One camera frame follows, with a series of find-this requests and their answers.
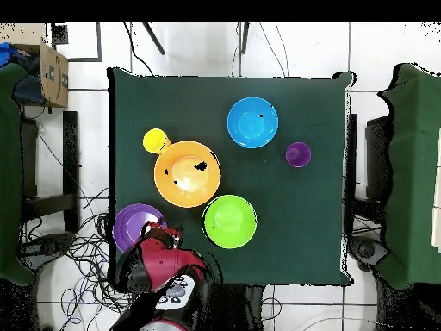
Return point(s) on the cardboard box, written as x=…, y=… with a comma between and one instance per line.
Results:
x=53, y=76

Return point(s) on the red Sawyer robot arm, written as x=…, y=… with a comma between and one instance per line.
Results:
x=162, y=265

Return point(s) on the black metal frame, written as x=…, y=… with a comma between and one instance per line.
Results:
x=99, y=41

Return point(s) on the blue cloth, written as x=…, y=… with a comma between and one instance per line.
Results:
x=7, y=51

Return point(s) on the large blue bowl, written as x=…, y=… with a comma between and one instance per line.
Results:
x=252, y=122

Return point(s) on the purple cup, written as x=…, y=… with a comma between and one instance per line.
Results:
x=298, y=154

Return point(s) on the large green bowl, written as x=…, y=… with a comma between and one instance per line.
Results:
x=229, y=220

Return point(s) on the black stool frame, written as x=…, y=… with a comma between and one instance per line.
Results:
x=70, y=172
x=377, y=158

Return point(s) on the green cloth side table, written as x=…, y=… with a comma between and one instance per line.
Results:
x=8, y=172
x=413, y=172

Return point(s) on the large orange bowl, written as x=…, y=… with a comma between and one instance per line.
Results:
x=168, y=193

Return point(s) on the dark green tablecloth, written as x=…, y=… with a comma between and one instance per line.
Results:
x=144, y=103

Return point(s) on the large purple bowl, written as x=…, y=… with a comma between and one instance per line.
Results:
x=127, y=220

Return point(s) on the black tripod leg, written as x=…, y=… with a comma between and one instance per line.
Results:
x=154, y=38
x=245, y=38

